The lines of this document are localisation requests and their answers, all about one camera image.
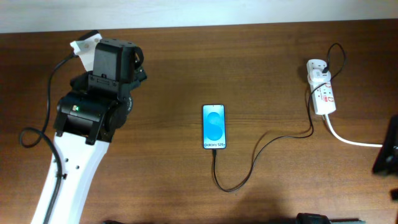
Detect blue screen smartphone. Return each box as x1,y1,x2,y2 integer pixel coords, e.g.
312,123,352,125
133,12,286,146
203,105,226,149

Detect black charging cable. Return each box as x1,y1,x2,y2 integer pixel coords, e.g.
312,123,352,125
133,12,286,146
212,42,347,194

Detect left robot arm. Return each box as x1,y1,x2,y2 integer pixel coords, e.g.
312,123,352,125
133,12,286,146
32,35,147,223

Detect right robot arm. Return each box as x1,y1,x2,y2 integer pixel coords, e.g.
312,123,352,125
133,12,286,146
372,115,397,176

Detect white USB charger plug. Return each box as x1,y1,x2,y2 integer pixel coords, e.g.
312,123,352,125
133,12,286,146
307,69,331,85

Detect white power strip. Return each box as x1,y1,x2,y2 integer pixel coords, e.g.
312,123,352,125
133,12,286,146
307,59,336,115

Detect white power strip cord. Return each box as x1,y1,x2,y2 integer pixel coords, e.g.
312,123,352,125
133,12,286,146
323,114,384,148

